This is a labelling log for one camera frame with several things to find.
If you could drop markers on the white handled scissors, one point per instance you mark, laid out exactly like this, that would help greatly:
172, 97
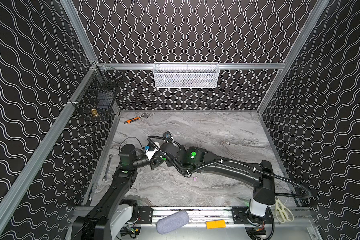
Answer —
283, 214

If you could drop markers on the grey fabric pouch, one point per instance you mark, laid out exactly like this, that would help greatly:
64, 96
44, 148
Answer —
172, 222

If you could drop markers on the yellow block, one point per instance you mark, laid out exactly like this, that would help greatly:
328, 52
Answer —
217, 224

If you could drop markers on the brass fitting in basket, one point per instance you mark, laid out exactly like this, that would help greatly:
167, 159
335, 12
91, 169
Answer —
94, 113

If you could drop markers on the black wire wall basket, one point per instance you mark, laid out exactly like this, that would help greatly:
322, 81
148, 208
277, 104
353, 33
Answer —
99, 92

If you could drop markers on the white mesh wall basket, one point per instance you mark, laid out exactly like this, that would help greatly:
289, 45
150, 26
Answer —
182, 75

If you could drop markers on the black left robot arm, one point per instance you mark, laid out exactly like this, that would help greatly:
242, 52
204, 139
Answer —
114, 212

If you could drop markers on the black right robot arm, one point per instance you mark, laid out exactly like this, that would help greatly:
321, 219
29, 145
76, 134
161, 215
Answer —
260, 176

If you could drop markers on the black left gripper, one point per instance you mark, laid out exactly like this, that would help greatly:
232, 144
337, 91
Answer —
153, 162

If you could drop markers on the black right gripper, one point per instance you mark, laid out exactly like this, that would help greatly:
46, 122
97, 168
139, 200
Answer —
165, 154

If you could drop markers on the orange handled adjustable wrench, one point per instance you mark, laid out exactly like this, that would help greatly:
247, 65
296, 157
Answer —
129, 121

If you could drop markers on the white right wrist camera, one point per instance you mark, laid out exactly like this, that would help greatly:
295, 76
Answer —
168, 137

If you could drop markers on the aluminium front rail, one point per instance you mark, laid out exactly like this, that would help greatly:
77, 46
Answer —
233, 216

